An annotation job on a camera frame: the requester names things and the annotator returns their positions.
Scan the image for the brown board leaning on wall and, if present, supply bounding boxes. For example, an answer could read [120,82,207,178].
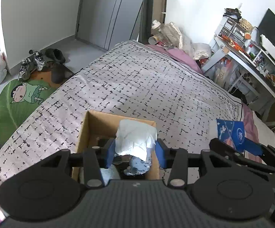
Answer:
[138,0,167,44]

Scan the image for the black monitor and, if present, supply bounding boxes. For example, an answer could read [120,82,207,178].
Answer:
[258,9,275,46]

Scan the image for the black item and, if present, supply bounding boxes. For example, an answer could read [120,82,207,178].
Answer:
[115,119,157,176]

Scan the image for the white desktop shelf organizer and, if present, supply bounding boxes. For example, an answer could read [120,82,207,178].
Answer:
[244,27,275,85]

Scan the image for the green cartoon floor mat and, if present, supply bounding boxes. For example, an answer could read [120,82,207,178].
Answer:
[0,80,56,145]

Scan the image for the grey sneakers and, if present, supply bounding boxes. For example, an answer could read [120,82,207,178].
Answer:
[18,50,46,81]

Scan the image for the pink bed sheet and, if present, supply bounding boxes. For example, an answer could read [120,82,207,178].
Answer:
[0,41,262,227]

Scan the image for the clear plastic bottle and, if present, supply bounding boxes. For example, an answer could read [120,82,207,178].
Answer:
[151,20,167,41]

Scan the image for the white desk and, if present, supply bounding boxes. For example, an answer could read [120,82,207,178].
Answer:
[201,36,275,98]

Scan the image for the patterned white bed blanket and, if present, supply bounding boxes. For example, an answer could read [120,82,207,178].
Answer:
[0,41,244,185]

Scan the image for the blue snack packet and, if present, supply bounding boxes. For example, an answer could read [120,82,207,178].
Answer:
[216,119,245,153]

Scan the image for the dark shoes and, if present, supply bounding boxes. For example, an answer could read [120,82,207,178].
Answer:
[45,48,66,84]

